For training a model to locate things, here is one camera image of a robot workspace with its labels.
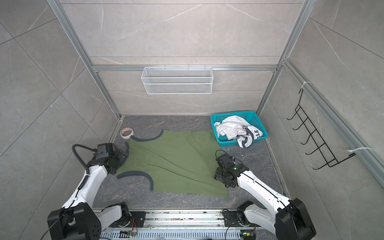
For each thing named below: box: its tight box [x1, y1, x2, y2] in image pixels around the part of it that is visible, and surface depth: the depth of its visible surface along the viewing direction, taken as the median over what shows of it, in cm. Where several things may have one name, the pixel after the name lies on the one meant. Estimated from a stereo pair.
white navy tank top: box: [214, 115, 263, 149], surface depth 103 cm
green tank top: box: [117, 129, 228, 198], surface depth 95 cm
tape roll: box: [120, 127, 134, 139], surface depth 111 cm
